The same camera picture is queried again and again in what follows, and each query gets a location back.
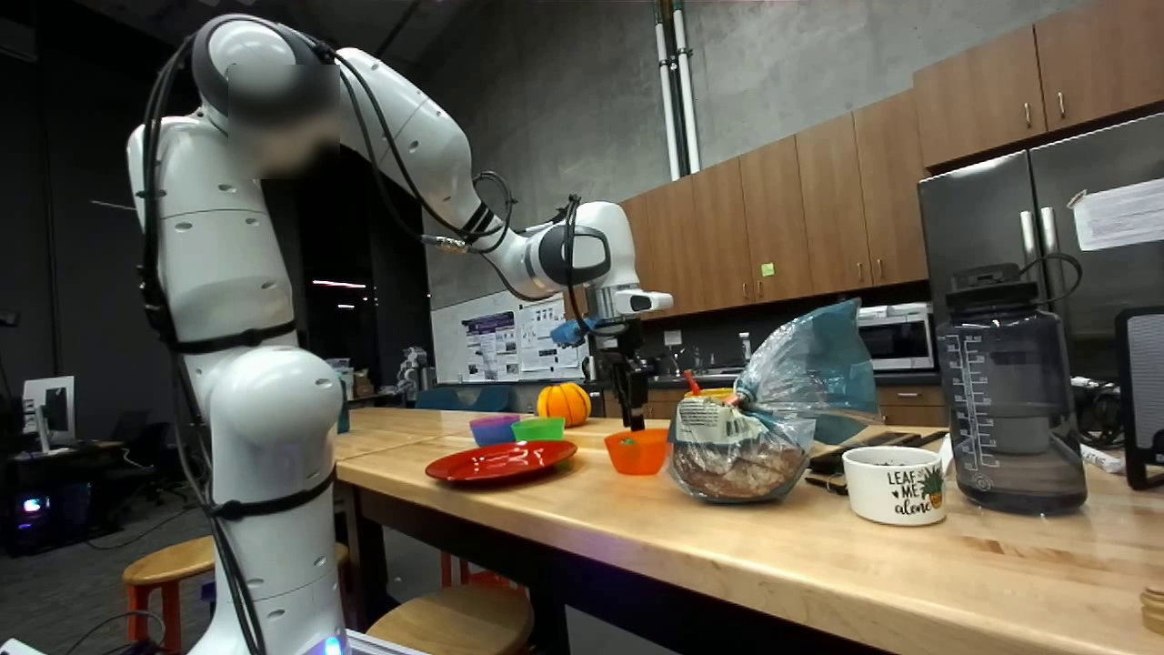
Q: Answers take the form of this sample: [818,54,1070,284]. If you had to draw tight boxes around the clear plastic bread bag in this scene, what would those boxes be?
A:
[665,300,883,511]

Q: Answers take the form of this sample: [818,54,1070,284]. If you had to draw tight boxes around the white microwave oven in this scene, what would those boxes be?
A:
[855,304,938,375]

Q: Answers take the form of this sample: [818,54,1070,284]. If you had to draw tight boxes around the dark translucent water jug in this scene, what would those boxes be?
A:
[938,261,1093,518]

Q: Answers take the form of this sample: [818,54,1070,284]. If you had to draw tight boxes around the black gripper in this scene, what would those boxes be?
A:
[595,317,657,436]

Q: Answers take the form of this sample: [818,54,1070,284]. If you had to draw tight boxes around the red glossy plate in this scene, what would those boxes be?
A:
[421,436,579,492]

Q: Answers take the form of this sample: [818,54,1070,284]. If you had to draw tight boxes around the green plastic bowl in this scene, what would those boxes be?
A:
[509,416,573,448]

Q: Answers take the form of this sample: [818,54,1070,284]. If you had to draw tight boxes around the white paper sheet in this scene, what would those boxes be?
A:
[1070,180,1164,255]

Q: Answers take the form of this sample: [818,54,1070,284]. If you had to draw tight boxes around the brown wooden wall cabinets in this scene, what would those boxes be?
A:
[620,0,1164,322]

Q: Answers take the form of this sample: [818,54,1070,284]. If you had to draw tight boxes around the white wall poster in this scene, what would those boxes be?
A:
[431,287,595,389]

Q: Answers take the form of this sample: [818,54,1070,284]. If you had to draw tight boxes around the white printed ceramic cup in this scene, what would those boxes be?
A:
[840,443,952,529]

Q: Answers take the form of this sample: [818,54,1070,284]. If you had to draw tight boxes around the black monitor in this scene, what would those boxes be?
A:
[1118,304,1164,495]

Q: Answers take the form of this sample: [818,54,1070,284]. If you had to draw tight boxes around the purple plastic bowl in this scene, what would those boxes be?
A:
[465,410,524,448]

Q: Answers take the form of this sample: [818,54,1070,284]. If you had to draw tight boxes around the brown wooden base cabinet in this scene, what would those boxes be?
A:
[877,384,952,430]

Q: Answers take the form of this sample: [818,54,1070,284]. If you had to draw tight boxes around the small orange pumpkin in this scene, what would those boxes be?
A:
[535,378,596,430]

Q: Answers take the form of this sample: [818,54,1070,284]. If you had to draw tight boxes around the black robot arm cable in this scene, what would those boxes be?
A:
[135,21,273,655]

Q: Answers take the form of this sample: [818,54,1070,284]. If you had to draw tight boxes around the grey vertical wall pipe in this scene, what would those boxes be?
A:
[652,0,706,186]

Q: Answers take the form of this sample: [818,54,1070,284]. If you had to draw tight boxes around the orange plastic bowl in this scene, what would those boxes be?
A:
[602,425,673,482]

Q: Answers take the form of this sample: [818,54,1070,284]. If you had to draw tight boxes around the stainless steel refrigerator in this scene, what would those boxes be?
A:
[917,108,1164,410]

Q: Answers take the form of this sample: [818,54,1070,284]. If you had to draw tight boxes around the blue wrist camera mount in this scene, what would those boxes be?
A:
[549,317,595,353]

